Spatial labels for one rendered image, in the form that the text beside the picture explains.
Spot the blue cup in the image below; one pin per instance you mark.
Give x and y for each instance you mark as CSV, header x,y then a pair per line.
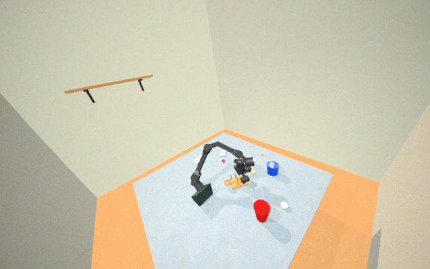
x,y
272,168

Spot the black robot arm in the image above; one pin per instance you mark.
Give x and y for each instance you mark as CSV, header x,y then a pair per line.
x,y
207,148

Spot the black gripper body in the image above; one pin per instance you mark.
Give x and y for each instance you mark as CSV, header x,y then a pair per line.
x,y
241,171

